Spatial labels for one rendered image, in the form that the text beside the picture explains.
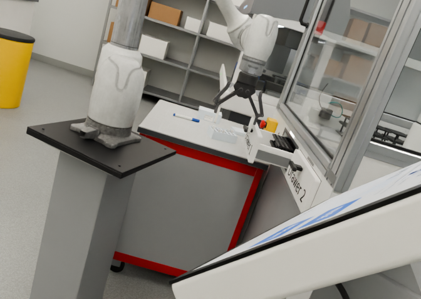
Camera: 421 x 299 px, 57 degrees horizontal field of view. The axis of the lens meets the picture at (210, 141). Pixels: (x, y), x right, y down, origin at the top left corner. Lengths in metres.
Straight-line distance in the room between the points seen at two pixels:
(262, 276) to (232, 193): 1.36
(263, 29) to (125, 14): 0.49
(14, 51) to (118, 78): 2.57
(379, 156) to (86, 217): 0.94
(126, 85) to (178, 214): 0.74
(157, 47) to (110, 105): 4.09
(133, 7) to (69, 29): 4.71
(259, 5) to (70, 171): 1.41
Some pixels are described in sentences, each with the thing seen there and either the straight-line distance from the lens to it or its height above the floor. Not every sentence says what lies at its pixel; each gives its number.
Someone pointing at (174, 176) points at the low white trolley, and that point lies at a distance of 1.71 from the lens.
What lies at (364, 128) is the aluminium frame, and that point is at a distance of 1.01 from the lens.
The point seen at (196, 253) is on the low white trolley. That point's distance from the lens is 1.88.
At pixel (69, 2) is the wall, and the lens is 6.14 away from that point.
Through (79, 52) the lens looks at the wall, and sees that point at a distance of 6.11.
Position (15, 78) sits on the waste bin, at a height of 0.30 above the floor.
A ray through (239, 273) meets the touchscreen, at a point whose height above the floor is 1.03.
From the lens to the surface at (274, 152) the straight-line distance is 1.43.
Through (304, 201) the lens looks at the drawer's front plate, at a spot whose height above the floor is 0.85.
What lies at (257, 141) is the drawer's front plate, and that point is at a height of 0.91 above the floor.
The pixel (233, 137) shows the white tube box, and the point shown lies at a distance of 1.80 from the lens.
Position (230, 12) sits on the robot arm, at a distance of 1.52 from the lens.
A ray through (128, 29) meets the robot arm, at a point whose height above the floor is 1.13.
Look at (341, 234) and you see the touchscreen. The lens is 0.34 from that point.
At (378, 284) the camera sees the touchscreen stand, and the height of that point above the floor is 1.01.
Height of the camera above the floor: 1.24
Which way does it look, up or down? 16 degrees down
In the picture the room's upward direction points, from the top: 18 degrees clockwise
